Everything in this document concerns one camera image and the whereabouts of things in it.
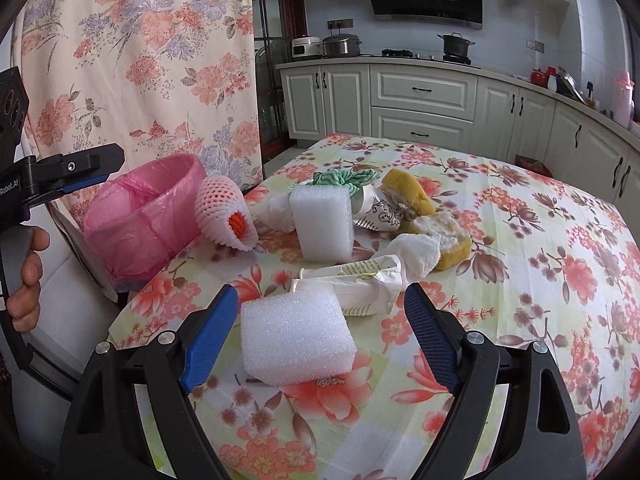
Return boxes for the dark framed glass door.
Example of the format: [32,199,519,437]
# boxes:
[252,0,307,162]

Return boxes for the white tissue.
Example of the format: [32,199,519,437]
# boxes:
[387,234,444,281]
[255,194,296,234]

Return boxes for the white kitchen base cabinets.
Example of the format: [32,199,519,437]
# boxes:
[277,57,640,221]

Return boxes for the pink lined trash bin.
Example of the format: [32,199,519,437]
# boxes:
[82,154,208,294]

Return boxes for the patterned white paper cup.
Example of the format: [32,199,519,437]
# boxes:
[350,185,407,231]

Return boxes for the green striped cloth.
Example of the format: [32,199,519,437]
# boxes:
[312,169,379,197]

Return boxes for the pink foam fruit net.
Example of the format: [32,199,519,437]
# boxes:
[195,176,259,253]

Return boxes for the white crumpled wrapper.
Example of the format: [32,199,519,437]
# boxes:
[291,254,409,319]

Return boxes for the black gas stove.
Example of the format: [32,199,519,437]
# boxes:
[381,48,482,67]

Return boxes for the black cooking pot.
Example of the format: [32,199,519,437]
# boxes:
[438,32,476,59]

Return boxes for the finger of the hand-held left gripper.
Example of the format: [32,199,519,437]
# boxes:
[30,143,125,207]

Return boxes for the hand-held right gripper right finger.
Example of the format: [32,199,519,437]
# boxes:
[402,282,588,480]

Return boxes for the floral hanging curtain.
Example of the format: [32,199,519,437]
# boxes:
[10,0,267,266]

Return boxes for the person's left hand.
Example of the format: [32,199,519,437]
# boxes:
[6,225,51,334]

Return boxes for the white foam block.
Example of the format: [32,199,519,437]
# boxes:
[240,289,359,387]
[289,186,355,264]

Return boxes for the red bag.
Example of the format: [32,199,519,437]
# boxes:
[517,156,554,177]

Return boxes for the silver pressure cooker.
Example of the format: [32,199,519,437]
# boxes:
[322,32,362,59]

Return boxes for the yellow sponge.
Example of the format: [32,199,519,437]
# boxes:
[381,169,437,234]

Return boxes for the white rice cooker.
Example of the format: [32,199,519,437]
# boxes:
[291,36,323,61]

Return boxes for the pink thermos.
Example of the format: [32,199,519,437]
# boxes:
[614,70,636,129]

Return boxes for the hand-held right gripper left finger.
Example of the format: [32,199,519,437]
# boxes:
[59,284,241,480]

